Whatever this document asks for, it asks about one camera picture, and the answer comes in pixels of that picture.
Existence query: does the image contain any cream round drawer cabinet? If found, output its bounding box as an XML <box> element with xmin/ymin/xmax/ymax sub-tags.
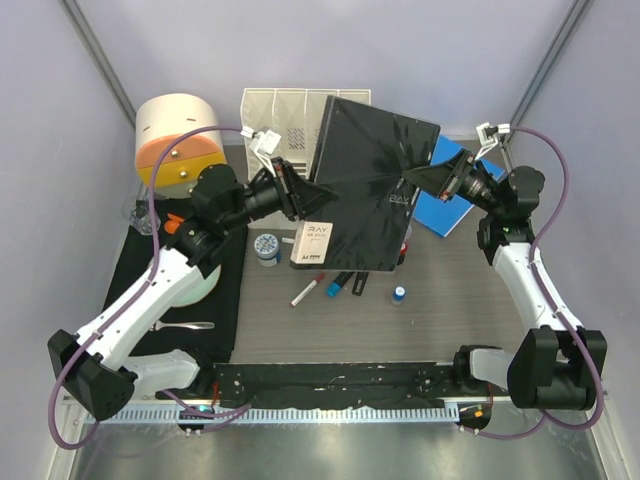
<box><xmin>135</xmin><ymin>93</ymin><xmax>226</xmax><ymax>199</ymax></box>

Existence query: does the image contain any black cloth mat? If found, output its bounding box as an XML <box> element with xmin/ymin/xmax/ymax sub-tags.
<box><xmin>104</xmin><ymin>227</ymin><xmax>248</xmax><ymax>363</ymax></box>

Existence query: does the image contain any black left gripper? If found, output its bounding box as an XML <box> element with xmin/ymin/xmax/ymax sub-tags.
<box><xmin>222</xmin><ymin>158</ymin><xmax>341</xmax><ymax>233</ymax></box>

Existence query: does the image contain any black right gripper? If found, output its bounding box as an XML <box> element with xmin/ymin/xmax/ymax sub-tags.
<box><xmin>401</xmin><ymin>149</ymin><xmax>502</xmax><ymax>217</ymax></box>

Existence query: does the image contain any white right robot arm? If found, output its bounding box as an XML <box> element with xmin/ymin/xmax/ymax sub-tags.
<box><xmin>402</xmin><ymin>150</ymin><xmax>607</xmax><ymax>411</ymax></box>

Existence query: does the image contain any cream perforated file organizer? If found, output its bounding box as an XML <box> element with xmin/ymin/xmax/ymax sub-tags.
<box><xmin>240</xmin><ymin>88</ymin><xmax>372</xmax><ymax>177</ymax></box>

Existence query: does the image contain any blue white round tin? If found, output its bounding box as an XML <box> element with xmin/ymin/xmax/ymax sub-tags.
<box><xmin>254</xmin><ymin>233</ymin><xmax>281</xmax><ymax>267</ymax></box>

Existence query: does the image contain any pink black highlighter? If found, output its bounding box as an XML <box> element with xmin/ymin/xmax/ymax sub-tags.
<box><xmin>352</xmin><ymin>272</ymin><xmax>369</xmax><ymax>296</ymax></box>

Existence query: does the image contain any red black stamp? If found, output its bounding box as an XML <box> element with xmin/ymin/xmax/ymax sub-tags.
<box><xmin>397</xmin><ymin>241</ymin><xmax>409</xmax><ymax>265</ymax></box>

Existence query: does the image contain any pale green plate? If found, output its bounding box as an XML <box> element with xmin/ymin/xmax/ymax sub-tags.
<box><xmin>171</xmin><ymin>265</ymin><xmax>222</xmax><ymax>308</ymax></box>

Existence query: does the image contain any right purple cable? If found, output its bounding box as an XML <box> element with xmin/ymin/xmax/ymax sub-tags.
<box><xmin>509</xmin><ymin>124</ymin><xmax>607</xmax><ymax>431</ymax></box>

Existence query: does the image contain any blue black highlighter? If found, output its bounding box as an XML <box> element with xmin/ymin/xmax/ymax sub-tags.
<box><xmin>326</xmin><ymin>271</ymin><xmax>354</xmax><ymax>298</ymax></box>

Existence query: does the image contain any metal spoon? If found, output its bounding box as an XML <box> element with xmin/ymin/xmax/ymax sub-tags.
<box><xmin>150</xmin><ymin>321</ymin><xmax>215</xmax><ymax>331</ymax></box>

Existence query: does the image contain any clear glass cup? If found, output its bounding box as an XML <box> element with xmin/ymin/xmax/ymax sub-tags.
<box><xmin>122</xmin><ymin>197</ymin><xmax>160</xmax><ymax>236</ymax></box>

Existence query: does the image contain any blue plastic folder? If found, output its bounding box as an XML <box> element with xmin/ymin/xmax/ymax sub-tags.
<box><xmin>412</xmin><ymin>134</ymin><xmax>506</xmax><ymax>239</ymax></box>

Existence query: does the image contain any small blue cap bottle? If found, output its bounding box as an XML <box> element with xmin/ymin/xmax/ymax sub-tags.
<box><xmin>391</xmin><ymin>285</ymin><xmax>407</xmax><ymax>304</ymax></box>

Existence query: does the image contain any black mounting rail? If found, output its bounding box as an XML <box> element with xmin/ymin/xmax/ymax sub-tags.
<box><xmin>154</xmin><ymin>360</ymin><xmax>511</xmax><ymax>410</ymax></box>

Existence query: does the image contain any white marker red cap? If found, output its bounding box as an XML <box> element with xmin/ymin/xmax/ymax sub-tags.
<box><xmin>290</xmin><ymin>272</ymin><xmax>325</xmax><ymax>308</ymax></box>

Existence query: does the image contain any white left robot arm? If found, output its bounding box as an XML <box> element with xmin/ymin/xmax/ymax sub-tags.
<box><xmin>47</xmin><ymin>158</ymin><xmax>338</xmax><ymax>421</ymax></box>

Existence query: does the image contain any white slotted cable duct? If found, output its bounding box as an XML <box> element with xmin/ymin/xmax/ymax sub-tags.
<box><xmin>103</xmin><ymin>403</ymin><xmax>459</xmax><ymax>425</ymax></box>

